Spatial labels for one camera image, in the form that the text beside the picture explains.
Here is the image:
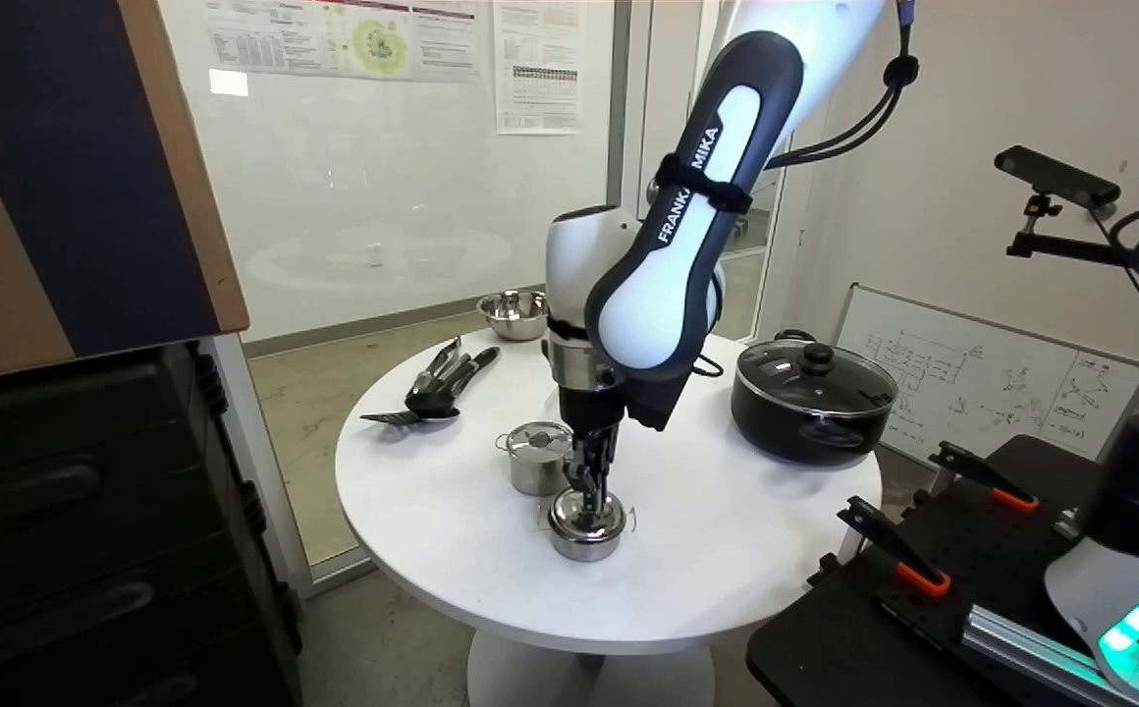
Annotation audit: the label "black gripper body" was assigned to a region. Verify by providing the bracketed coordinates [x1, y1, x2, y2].
[552, 373, 633, 450]

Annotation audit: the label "small silver lid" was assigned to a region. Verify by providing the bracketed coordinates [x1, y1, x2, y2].
[544, 488, 629, 525]

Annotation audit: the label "short silver pot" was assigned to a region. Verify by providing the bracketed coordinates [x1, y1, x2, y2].
[542, 500, 633, 564]

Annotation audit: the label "large black cooking pot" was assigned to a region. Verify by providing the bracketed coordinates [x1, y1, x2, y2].
[725, 329, 904, 469]

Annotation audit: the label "glass lid with black knob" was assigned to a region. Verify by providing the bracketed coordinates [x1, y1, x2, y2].
[734, 333, 904, 426]

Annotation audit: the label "silver mixing bowl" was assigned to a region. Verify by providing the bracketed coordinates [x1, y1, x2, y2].
[475, 286, 552, 347]

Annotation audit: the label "black and silver tongs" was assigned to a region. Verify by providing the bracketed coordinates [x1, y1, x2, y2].
[400, 333, 471, 413]

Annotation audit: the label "black spatula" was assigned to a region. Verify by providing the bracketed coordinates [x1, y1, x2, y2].
[356, 343, 502, 433]

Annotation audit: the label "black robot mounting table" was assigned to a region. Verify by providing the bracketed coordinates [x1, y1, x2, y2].
[742, 427, 1139, 707]

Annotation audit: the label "narrow paper notice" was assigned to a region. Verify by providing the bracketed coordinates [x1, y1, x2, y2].
[491, 0, 587, 136]

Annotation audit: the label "white whiteboard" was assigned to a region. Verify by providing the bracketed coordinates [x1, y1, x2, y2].
[832, 280, 1139, 473]

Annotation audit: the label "wide paper poster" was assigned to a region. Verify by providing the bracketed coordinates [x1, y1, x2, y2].
[204, 0, 491, 90]

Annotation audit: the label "black drawer cabinet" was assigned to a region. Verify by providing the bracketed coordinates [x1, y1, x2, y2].
[0, 339, 306, 707]

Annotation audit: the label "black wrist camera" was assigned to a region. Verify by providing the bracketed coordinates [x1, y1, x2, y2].
[619, 356, 700, 435]

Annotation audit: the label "black clamp with orange handle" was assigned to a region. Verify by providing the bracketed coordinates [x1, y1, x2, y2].
[835, 490, 959, 606]
[925, 435, 1043, 517]

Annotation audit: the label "grey glass wall post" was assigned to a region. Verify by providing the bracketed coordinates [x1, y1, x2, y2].
[605, 0, 658, 220]

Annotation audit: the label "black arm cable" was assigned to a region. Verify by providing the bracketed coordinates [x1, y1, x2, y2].
[760, 0, 925, 172]

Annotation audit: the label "aluminium rail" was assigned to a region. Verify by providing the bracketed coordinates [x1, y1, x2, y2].
[959, 606, 1110, 707]

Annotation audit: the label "black stereo camera on mount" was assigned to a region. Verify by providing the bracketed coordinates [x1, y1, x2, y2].
[988, 143, 1139, 286]

